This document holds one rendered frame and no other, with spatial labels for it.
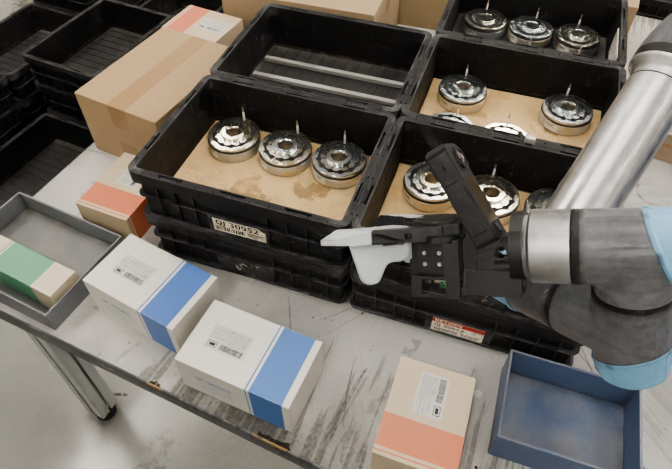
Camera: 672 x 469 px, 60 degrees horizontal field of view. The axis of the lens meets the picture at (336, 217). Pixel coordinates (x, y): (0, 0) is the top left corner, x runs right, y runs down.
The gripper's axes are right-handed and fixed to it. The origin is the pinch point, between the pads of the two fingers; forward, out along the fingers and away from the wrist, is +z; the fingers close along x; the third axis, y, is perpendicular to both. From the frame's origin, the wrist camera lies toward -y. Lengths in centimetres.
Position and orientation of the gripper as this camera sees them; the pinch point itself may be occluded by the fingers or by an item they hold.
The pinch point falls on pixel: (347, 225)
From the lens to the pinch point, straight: 67.6
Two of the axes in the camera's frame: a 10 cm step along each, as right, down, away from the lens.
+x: 4.3, -1.2, 8.9
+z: -9.0, 0.1, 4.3
